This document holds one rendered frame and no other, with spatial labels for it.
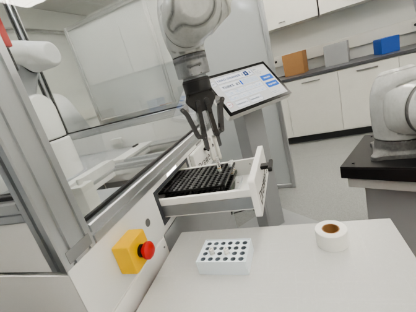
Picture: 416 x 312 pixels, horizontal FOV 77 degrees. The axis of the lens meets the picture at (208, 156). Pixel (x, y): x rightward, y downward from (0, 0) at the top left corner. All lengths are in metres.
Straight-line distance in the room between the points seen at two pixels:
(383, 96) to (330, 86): 2.71
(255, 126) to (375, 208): 0.92
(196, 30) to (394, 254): 0.60
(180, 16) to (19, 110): 0.31
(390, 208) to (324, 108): 2.74
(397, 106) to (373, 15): 3.52
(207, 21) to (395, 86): 0.64
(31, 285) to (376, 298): 0.65
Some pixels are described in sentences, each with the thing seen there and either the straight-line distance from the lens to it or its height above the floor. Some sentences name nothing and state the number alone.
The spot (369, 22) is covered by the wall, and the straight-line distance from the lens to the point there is 4.42.
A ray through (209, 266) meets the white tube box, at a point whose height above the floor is 0.79.
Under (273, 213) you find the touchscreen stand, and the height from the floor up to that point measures 0.16.
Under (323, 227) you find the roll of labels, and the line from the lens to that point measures 0.70.
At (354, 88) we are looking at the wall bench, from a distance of 3.72.
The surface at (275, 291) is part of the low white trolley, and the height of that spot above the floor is 0.76.
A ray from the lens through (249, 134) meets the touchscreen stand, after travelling 1.71.
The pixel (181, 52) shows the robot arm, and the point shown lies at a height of 1.27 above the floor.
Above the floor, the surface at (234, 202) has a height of 0.86.
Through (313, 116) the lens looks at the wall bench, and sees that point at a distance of 3.74.
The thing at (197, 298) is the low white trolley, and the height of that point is 0.76.
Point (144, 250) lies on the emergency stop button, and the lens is 0.62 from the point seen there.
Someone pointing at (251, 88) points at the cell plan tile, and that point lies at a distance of 1.69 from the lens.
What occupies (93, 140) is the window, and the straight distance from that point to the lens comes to 0.65.
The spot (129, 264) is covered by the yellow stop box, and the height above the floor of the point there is 0.87.
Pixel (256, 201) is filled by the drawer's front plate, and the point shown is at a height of 0.87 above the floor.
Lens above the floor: 1.20
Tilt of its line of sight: 16 degrees down
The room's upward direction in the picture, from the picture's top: 16 degrees counter-clockwise
